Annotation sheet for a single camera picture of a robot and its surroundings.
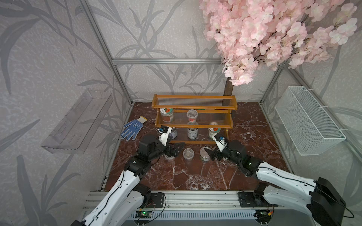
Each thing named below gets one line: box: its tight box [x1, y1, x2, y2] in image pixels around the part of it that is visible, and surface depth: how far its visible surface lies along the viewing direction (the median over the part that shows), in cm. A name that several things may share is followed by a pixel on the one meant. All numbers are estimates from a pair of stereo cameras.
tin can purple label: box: [169, 126, 178, 140], surface depth 94 cm
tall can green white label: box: [187, 127, 199, 140], surface depth 91 cm
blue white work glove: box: [120, 115, 148, 141], surface depth 107 cm
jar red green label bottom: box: [207, 128, 222, 140], surface depth 93 cm
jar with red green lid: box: [159, 107, 174, 123], surface depth 86 cm
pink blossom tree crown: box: [198, 0, 358, 86], surface depth 48 cm
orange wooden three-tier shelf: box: [151, 94, 239, 145], surface depth 93 cm
